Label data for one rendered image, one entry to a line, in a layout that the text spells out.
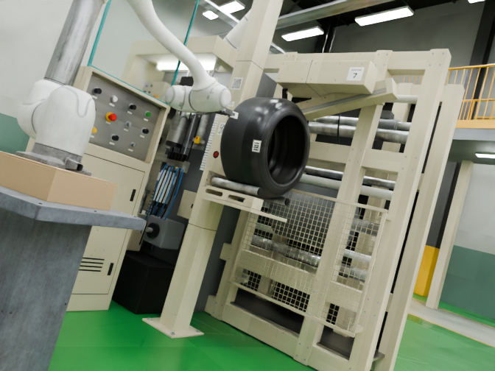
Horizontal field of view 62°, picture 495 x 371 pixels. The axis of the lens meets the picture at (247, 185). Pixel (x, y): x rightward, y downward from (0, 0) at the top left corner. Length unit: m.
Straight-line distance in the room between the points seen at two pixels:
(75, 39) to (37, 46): 9.43
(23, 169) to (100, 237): 1.10
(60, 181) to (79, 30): 0.64
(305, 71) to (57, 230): 1.77
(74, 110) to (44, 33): 9.80
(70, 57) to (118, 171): 0.88
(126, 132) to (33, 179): 1.16
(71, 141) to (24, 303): 0.52
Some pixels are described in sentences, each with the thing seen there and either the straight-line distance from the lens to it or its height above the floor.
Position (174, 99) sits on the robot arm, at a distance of 1.75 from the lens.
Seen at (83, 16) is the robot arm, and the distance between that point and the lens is 1.75.
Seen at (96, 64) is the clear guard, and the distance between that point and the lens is 2.33.
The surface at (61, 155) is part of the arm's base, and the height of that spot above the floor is 0.79.
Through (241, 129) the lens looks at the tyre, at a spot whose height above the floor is 1.18.
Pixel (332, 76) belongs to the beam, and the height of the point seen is 1.68.
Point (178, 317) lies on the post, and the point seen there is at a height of 0.09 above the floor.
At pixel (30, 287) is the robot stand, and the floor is 0.38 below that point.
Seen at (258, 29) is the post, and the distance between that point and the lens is 2.64.
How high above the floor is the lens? 0.78
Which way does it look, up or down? 4 degrees up
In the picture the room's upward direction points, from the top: 16 degrees clockwise
